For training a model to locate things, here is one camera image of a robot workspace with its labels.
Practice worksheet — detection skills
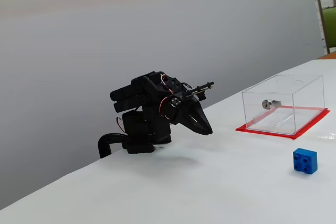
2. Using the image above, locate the green object behind shelf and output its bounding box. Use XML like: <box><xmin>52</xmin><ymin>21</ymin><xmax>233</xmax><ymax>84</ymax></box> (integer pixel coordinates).
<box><xmin>322</xmin><ymin>7</ymin><xmax>336</xmax><ymax>54</ymax></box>

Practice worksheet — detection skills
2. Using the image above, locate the red tape rectangle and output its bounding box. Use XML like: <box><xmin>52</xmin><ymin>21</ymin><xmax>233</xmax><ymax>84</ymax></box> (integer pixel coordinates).
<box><xmin>235</xmin><ymin>105</ymin><xmax>331</xmax><ymax>141</ymax></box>

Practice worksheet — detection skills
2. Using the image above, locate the black table clamp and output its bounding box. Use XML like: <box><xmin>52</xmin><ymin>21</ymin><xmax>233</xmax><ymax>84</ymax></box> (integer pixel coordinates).
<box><xmin>98</xmin><ymin>132</ymin><xmax>129</xmax><ymax>159</ymax></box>

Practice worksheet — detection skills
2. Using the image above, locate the blue lego brick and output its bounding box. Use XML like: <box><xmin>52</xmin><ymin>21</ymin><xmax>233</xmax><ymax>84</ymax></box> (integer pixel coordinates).
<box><xmin>292</xmin><ymin>147</ymin><xmax>319</xmax><ymax>175</ymax></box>

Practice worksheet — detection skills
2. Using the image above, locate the metal shelf frame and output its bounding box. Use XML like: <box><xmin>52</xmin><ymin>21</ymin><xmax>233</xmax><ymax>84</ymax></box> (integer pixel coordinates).
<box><xmin>312</xmin><ymin>0</ymin><xmax>336</xmax><ymax>55</ymax></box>

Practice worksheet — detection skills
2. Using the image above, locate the red white gripper servo cable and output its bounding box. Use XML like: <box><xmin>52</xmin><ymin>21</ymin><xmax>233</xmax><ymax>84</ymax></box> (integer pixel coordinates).
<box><xmin>159</xmin><ymin>73</ymin><xmax>176</xmax><ymax>120</ymax></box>

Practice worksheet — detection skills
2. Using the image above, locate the transparent acrylic box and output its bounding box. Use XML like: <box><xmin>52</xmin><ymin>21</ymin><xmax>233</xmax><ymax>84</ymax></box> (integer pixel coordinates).
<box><xmin>241</xmin><ymin>74</ymin><xmax>326</xmax><ymax>136</ymax></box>

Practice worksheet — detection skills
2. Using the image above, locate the silver cam lock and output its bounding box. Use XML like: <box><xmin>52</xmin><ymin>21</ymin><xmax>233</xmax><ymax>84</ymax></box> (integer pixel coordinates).
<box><xmin>261</xmin><ymin>99</ymin><xmax>282</xmax><ymax>110</ymax></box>

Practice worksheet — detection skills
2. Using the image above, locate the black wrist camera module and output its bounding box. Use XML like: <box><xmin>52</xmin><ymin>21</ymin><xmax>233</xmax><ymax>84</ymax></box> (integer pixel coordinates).
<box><xmin>184</xmin><ymin>81</ymin><xmax>215</xmax><ymax>101</ymax></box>

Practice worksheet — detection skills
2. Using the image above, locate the brown wooden table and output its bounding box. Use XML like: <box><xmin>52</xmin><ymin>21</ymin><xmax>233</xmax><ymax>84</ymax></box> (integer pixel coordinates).
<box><xmin>316</xmin><ymin>51</ymin><xmax>336</xmax><ymax>61</ymax></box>

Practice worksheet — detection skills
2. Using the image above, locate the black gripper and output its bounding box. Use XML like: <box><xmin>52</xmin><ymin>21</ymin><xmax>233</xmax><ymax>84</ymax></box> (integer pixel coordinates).
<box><xmin>157</xmin><ymin>76</ymin><xmax>213</xmax><ymax>136</ymax></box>

